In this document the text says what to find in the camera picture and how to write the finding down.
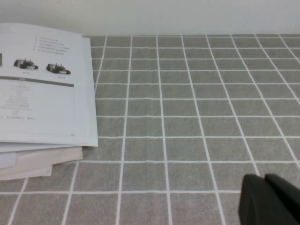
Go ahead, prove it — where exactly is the white booklet with web address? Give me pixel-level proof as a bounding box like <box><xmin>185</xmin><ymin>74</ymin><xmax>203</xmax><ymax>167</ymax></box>
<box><xmin>0</xmin><ymin>151</ymin><xmax>17</xmax><ymax>168</ymax></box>

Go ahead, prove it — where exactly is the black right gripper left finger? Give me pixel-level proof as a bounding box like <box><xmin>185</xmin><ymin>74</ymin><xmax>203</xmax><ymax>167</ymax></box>
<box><xmin>238</xmin><ymin>173</ymin><xmax>278</xmax><ymax>225</ymax></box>

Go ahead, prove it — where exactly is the off-white paper booklet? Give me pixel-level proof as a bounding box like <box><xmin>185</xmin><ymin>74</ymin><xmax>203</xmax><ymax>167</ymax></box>
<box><xmin>0</xmin><ymin>165</ymin><xmax>53</xmax><ymax>181</ymax></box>

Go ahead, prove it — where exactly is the beige paper booklet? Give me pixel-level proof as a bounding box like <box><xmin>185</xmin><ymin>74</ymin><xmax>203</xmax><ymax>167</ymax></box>
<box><xmin>15</xmin><ymin>146</ymin><xmax>84</xmax><ymax>170</ymax></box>

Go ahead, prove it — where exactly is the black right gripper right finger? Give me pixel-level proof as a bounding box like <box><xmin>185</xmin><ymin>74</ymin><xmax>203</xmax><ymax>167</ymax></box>
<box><xmin>264</xmin><ymin>173</ymin><xmax>300</xmax><ymax>225</ymax></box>

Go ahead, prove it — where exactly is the grey white-checked tablecloth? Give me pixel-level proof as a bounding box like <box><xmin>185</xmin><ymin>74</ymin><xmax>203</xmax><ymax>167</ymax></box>
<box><xmin>0</xmin><ymin>34</ymin><xmax>300</xmax><ymax>225</ymax></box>

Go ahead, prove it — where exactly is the white manual book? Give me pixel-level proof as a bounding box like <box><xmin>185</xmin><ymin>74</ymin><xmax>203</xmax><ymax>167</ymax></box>
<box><xmin>0</xmin><ymin>22</ymin><xmax>98</xmax><ymax>153</ymax></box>

